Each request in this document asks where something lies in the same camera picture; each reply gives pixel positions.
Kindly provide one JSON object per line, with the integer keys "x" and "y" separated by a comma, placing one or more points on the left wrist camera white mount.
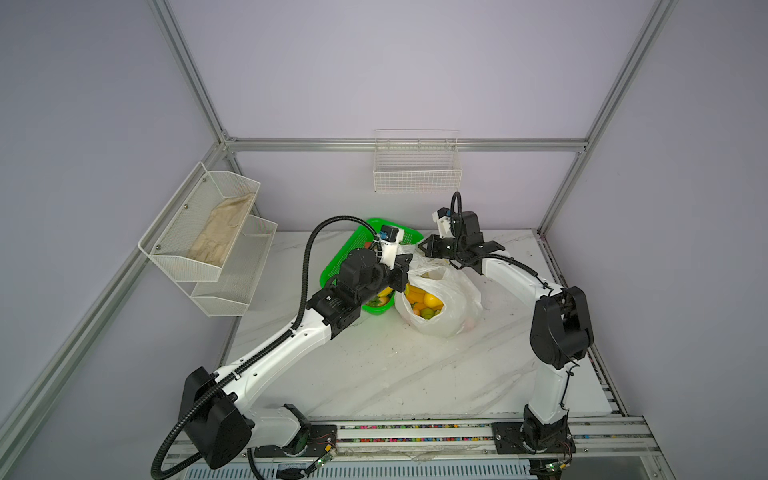
{"x": 390, "y": 238}

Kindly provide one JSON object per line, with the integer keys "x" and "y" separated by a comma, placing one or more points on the white wire wall basket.
{"x": 416, "y": 161}

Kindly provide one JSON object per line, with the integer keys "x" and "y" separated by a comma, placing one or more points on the upper white mesh shelf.
{"x": 168, "y": 240}

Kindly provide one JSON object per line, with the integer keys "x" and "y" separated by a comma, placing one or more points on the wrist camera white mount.
{"x": 390, "y": 238}
{"x": 444, "y": 222}

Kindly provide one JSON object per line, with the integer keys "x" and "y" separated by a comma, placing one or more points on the lower white mesh shelf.
{"x": 232, "y": 293}

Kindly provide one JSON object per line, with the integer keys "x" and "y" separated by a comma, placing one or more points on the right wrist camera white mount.
{"x": 444, "y": 222}

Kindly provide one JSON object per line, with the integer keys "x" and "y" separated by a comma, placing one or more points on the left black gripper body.
{"x": 381, "y": 281}

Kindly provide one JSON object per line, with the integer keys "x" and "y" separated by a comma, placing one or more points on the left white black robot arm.
{"x": 219, "y": 411}

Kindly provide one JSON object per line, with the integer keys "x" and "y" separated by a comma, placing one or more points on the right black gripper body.
{"x": 458, "y": 247}

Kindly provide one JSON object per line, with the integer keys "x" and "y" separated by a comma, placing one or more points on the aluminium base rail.
{"x": 614, "y": 447}

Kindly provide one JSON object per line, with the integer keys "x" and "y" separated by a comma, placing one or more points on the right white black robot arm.
{"x": 560, "y": 333}

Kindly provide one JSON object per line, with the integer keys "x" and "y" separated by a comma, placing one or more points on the white mesh shelf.
{"x": 232, "y": 293}
{"x": 168, "y": 240}

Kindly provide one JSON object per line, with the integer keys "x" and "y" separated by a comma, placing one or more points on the yellow banana bunch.
{"x": 420, "y": 299}

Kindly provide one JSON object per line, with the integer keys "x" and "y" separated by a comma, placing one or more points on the white lemon print plastic bag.
{"x": 462, "y": 307}

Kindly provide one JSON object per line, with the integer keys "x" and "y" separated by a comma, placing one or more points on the beige cloth in shelf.
{"x": 220, "y": 231}

